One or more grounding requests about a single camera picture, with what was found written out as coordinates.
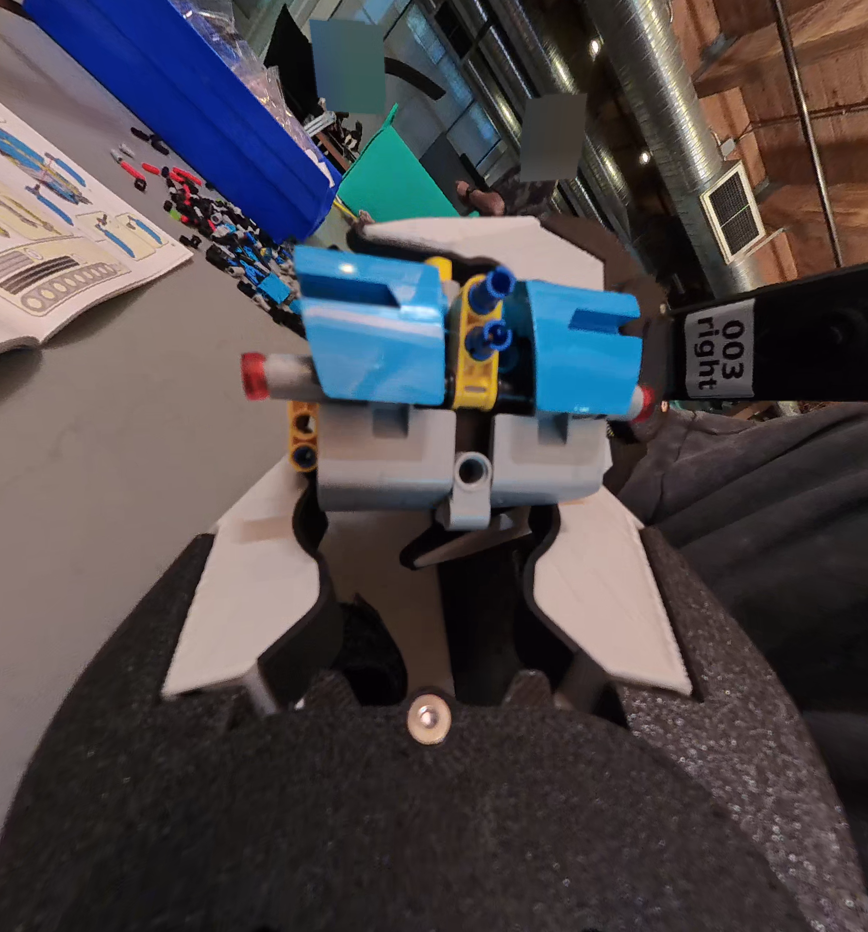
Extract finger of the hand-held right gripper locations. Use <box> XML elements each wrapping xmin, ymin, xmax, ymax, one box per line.
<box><xmin>360</xmin><ymin>215</ymin><xmax>611</xmax><ymax>297</ymax></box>
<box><xmin>400</xmin><ymin>510</ymin><xmax>538</xmax><ymax>570</ymax></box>

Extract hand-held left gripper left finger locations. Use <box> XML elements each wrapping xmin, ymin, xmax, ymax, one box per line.
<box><xmin>161</xmin><ymin>462</ymin><xmax>345</xmax><ymax>719</ymax></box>

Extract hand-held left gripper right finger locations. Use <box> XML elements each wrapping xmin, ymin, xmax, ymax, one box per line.
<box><xmin>523</xmin><ymin>481</ymin><xmax>695</xmax><ymax>713</ymax></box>

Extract grey blue toy brick model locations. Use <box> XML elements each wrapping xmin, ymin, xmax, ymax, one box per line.
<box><xmin>240</xmin><ymin>244</ymin><xmax>658</xmax><ymax>533</ymax></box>

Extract pile of small brick parts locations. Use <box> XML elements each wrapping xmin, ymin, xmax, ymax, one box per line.
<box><xmin>109</xmin><ymin>127</ymin><xmax>305</xmax><ymax>326</ymax></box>

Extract teal green board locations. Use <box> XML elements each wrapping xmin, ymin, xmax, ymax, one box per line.
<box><xmin>335</xmin><ymin>101</ymin><xmax>466</xmax><ymax>220</ymax></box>

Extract white air vent grille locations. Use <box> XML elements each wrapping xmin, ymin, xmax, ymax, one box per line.
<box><xmin>699</xmin><ymin>159</ymin><xmax>768</xmax><ymax>265</ymax></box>

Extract clear plastic parts bags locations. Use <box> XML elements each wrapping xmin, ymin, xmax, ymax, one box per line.
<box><xmin>186</xmin><ymin>0</ymin><xmax>342</xmax><ymax>184</ymax></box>

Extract blue plastic bin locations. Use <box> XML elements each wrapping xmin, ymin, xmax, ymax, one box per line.
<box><xmin>24</xmin><ymin>0</ymin><xmax>345</xmax><ymax>246</ymax></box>

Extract open instruction booklet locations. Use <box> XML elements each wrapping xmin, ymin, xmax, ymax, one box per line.
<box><xmin>0</xmin><ymin>85</ymin><xmax>195</xmax><ymax>369</ymax></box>

